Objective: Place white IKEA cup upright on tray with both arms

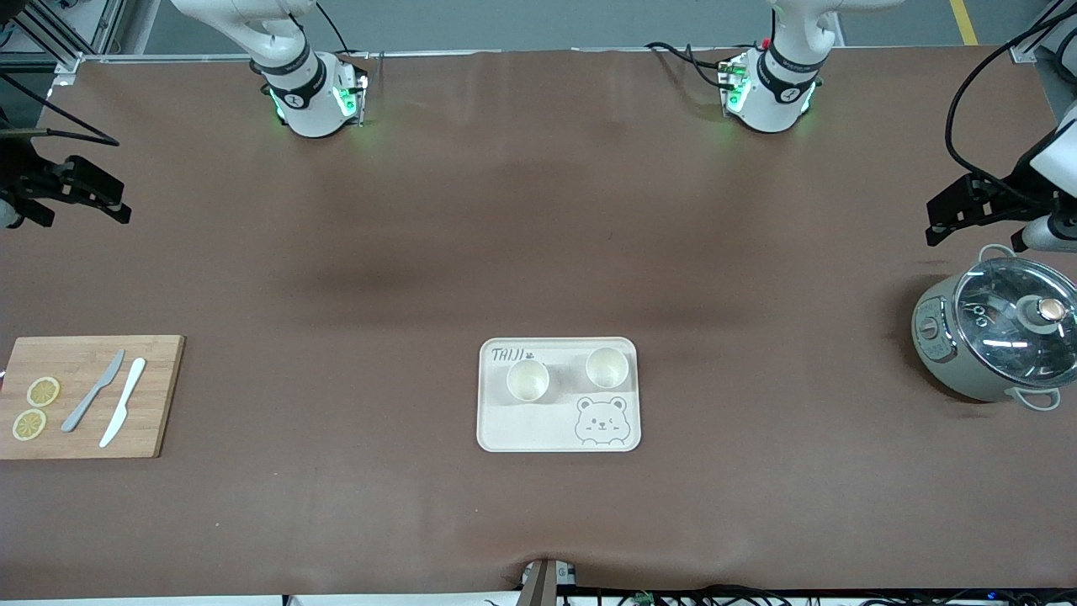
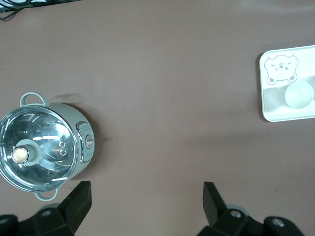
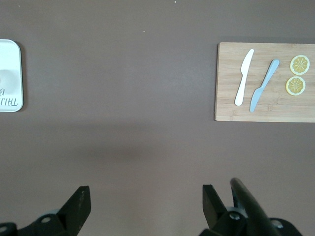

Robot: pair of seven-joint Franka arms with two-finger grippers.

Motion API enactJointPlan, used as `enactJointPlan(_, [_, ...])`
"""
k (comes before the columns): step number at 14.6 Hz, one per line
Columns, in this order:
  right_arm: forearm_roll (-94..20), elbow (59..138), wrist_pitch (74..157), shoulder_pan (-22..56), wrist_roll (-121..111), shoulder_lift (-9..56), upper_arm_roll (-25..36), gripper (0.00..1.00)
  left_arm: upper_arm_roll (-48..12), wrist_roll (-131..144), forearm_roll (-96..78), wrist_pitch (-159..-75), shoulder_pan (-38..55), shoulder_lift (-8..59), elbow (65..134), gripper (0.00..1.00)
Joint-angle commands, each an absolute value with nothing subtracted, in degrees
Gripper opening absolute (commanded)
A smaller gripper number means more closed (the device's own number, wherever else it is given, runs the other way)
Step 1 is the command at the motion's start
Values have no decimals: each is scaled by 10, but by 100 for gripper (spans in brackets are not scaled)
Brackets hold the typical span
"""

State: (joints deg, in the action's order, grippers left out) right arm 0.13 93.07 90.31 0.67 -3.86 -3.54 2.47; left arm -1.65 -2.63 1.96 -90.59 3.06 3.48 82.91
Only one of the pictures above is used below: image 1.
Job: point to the white IKEA cup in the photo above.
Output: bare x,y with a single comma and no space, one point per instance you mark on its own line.
607,368
527,380

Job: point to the beige bear print tray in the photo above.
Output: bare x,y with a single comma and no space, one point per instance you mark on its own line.
538,425

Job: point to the glass pot lid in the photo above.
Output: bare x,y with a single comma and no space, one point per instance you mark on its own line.
993,337

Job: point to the bamboo cutting board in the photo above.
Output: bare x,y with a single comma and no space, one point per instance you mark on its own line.
84,353

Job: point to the grey-green electric cooking pot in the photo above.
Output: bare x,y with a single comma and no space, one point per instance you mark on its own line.
942,353

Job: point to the yellow lemon slice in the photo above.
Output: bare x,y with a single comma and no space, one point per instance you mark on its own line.
43,391
29,424

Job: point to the grey plastic knife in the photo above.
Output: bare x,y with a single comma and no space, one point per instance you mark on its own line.
109,370

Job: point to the white plastic knife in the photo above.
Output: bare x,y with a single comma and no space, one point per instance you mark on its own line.
130,387

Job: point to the aluminium frame profile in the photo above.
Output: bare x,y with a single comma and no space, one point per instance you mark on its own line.
1022,52
67,61

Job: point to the metal table clamp mount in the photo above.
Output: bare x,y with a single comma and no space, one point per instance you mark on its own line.
543,585

